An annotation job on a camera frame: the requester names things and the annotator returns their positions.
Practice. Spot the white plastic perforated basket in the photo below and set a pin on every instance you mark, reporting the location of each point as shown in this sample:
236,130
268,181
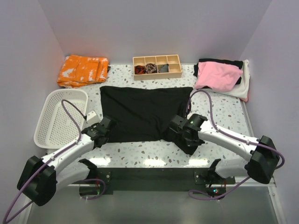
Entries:
55,128

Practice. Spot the black folded t-shirt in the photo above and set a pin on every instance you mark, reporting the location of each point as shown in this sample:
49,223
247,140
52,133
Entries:
233,62

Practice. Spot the black mounting base plate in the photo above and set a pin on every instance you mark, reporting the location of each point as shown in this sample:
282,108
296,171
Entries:
155,179

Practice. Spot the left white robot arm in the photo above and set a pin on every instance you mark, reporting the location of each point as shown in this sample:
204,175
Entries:
42,177

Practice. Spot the black t-shirt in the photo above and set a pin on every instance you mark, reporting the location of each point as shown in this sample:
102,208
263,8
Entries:
233,62
145,114

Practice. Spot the orange black rolled sock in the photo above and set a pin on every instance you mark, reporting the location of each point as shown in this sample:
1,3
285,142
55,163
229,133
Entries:
139,69

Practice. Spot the brown patterned rolled sock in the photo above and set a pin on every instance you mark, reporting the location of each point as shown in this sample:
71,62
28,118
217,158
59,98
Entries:
150,68

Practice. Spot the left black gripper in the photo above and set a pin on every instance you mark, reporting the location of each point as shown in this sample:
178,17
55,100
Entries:
94,125

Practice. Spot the grey folded sock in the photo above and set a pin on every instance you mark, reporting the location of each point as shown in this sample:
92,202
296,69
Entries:
163,68

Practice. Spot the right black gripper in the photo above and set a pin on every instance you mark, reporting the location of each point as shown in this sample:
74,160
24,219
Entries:
194,143

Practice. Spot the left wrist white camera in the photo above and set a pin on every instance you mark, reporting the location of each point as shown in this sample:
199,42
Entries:
92,118

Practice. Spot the orange white folded cloth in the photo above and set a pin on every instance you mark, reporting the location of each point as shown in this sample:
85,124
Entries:
78,71

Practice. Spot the pink folded t-shirt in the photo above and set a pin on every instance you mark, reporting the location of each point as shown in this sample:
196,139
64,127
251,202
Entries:
217,77

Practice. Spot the wooden compartment tray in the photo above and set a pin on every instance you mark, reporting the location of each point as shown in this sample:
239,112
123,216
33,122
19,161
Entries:
175,69

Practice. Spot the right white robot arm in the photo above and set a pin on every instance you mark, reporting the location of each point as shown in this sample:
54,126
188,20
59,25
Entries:
232,141

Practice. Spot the white folded t-shirt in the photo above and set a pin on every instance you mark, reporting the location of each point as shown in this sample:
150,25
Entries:
241,90

